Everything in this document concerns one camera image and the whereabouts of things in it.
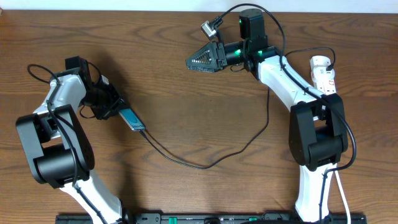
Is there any black charging cable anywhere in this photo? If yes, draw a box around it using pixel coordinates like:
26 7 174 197
138 47 337 170

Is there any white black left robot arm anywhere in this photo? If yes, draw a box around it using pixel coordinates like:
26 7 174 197
16 56 131 223

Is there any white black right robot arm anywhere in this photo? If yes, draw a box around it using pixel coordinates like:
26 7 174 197
186 8 348 223

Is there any white USB charger adapter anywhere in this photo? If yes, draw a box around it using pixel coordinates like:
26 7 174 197
311 66 335 83

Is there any white power strip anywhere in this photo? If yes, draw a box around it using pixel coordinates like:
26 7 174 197
310 55 336 95

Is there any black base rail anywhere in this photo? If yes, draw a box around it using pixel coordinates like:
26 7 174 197
55 213 368 224

